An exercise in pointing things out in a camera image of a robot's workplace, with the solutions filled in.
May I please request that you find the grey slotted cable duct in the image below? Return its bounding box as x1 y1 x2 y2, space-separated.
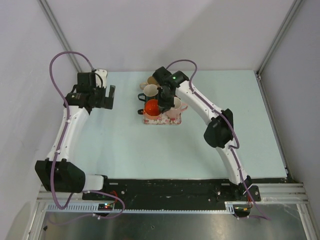
46 201 250 215

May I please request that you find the dark green mug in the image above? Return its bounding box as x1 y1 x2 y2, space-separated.
137 84 159 102

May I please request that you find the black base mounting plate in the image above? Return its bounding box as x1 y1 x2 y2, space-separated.
82 178 261 202

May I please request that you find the pink ceramic mug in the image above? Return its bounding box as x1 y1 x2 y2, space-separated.
165 96 188 119

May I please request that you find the orange mug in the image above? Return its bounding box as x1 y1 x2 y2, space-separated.
137 99 161 120

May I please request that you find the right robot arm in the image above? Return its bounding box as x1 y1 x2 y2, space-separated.
152 66 254 201

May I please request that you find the floral pattern tray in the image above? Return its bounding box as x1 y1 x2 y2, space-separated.
142 110 182 125

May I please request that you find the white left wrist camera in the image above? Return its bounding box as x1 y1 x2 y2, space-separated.
95 68 108 88

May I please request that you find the aluminium frame rail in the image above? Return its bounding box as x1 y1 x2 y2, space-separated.
36 183 310 205

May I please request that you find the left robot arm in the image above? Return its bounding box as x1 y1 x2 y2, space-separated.
35 69 116 200

